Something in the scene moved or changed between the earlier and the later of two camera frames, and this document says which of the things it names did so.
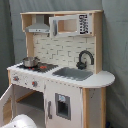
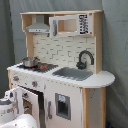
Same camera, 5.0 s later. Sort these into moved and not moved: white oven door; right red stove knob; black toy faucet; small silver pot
Moved: white oven door
Not moved: small silver pot; black toy faucet; right red stove knob
